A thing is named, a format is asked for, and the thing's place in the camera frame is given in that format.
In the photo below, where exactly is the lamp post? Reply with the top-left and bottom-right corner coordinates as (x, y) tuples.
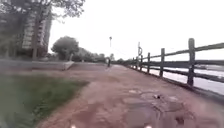
(108, 36), (113, 62)

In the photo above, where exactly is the large bare-trunk tree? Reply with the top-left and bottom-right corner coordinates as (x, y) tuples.
(0, 0), (86, 61)

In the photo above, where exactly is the person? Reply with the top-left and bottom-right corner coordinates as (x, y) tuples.
(106, 57), (112, 68)

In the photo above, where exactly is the dark wooden rail fence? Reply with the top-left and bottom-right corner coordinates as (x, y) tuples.
(123, 37), (224, 88)

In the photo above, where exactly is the pale water surface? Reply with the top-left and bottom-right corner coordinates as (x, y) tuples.
(139, 64), (224, 96)

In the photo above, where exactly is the row of distant trees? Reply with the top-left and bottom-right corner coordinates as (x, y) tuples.
(71, 47), (116, 64)

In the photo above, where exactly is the green grass patch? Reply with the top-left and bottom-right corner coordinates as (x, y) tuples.
(0, 75), (90, 128)

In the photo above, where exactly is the round green tree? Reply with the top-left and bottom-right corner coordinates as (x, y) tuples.
(50, 35), (80, 62)

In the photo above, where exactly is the reddish brown dirt path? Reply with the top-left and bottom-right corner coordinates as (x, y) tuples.
(6, 63), (224, 128)

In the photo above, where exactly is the tall multi-storey building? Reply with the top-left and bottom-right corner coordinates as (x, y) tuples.
(0, 0), (54, 60)

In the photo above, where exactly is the low grey concrete wall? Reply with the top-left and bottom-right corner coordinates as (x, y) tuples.
(0, 59), (76, 72)

